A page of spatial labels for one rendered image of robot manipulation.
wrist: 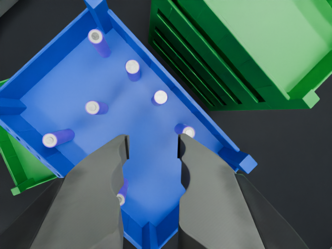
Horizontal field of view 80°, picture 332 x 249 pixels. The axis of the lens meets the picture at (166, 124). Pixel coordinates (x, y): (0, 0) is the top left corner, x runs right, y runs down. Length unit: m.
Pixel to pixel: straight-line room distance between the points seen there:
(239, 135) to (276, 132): 0.14
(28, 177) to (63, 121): 0.43
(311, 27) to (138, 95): 0.32
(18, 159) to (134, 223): 0.48
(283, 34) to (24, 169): 0.74
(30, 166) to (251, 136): 0.72
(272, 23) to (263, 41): 0.03
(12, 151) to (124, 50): 0.51
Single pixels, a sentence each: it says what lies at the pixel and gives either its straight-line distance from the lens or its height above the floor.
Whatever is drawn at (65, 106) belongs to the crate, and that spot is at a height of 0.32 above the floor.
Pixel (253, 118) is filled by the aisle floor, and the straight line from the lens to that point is 0.75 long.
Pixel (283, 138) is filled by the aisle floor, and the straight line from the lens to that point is 0.82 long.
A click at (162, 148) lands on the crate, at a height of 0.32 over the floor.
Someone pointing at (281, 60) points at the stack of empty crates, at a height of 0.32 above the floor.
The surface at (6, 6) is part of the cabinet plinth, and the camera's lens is 0.80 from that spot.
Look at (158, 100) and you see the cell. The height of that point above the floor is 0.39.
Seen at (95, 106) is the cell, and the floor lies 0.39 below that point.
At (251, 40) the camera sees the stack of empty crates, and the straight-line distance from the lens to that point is 0.39.
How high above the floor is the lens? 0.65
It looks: 82 degrees down
